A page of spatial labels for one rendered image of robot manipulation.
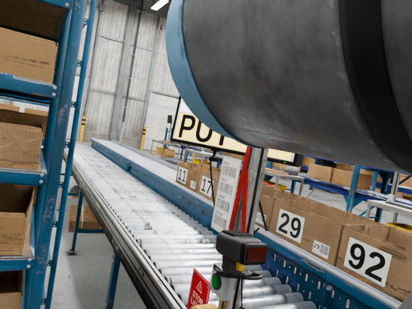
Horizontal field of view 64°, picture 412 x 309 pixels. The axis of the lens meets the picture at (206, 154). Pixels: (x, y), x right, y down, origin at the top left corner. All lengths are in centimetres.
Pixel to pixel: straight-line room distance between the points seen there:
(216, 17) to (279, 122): 6
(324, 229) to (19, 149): 109
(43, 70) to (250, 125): 70
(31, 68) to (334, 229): 113
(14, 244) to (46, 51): 45
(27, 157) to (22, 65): 21
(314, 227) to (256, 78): 130
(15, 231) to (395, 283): 110
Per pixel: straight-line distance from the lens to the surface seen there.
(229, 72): 17
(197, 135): 106
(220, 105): 20
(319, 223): 142
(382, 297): 123
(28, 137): 86
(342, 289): 130
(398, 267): 124
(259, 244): 71
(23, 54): 85
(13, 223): 88
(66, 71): 82
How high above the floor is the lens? 129
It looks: 3 degrees down
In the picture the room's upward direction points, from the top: 10 degrees clockwise
